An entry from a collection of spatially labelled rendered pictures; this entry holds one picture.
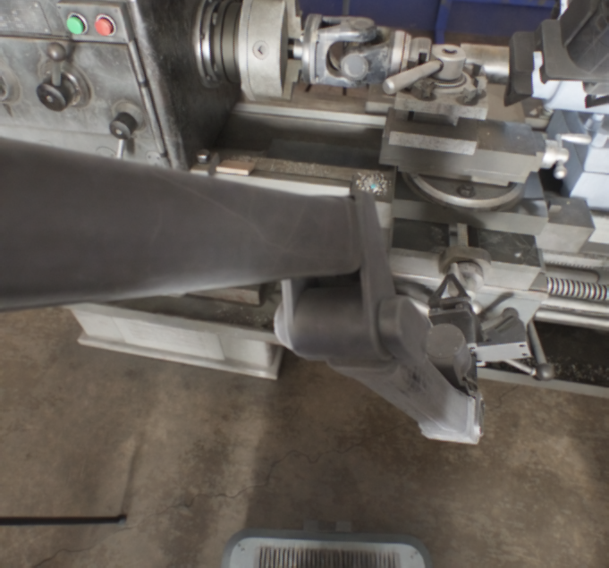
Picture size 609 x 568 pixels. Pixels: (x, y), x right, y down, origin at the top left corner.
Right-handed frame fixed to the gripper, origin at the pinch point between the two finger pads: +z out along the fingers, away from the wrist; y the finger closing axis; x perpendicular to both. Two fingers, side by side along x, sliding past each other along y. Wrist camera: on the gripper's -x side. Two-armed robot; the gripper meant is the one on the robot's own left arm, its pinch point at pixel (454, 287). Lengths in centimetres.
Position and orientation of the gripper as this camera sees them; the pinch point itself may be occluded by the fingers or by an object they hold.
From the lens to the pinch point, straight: 84.4
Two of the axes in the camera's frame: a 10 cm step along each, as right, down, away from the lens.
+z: 1.9, -7.5, 6.4
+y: -4.9, -6.4, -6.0
